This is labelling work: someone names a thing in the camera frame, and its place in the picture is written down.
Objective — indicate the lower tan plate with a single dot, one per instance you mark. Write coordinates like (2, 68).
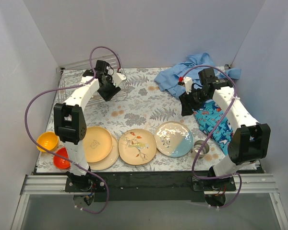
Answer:
(109, 160)

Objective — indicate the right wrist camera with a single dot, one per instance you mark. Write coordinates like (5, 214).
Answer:
(187, 83)

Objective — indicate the floral table mat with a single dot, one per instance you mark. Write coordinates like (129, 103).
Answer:
(143, 106)

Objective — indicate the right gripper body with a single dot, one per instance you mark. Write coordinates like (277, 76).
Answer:
(188, 102)

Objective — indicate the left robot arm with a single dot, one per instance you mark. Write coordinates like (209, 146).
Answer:
(69, 121)

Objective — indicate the red bowl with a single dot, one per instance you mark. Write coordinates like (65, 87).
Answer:
(59, 160)

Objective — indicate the bird pattern plate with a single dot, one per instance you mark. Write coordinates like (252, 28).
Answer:
(137, 147)

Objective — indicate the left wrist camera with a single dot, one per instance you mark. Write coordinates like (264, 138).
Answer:
(118, 78)

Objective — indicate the upper orange plate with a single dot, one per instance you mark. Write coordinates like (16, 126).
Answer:
(97, 144)

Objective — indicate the yellow bowl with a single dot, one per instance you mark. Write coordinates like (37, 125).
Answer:
(48, 140)

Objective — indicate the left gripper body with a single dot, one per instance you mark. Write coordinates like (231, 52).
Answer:
(108, 88)

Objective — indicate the aluminium frame rail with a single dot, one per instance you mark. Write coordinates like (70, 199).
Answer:
(55, 184)

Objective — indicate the light blue shirt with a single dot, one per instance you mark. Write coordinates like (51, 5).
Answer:
(168, 79)

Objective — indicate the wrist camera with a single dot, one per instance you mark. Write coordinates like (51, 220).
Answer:
(187, 83)
(118, 78)

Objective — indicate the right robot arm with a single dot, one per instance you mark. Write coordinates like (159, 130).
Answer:
(250, 138)

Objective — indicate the cream and blue plate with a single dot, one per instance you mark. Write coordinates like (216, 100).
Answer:
(173, 139)

